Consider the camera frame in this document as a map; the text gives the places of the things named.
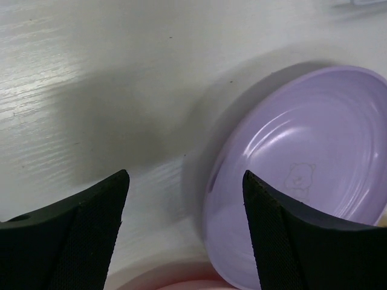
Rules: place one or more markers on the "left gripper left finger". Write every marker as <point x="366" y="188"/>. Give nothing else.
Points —
<point x="68" y="244"/>

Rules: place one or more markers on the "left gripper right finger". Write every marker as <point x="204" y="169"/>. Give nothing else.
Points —
<point x="298" y="247"/>

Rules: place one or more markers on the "purple plate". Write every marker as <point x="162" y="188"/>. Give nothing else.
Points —
<point x="321" y="140"/>

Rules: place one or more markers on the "orange plate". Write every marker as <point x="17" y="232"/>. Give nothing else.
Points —
<point x="383" y="220"/>

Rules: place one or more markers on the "pink plate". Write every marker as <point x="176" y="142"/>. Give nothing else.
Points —
<point x="173" y="273"/>

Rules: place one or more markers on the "white wire dish rack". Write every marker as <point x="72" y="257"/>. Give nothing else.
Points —
<point x="357" y="3"/>

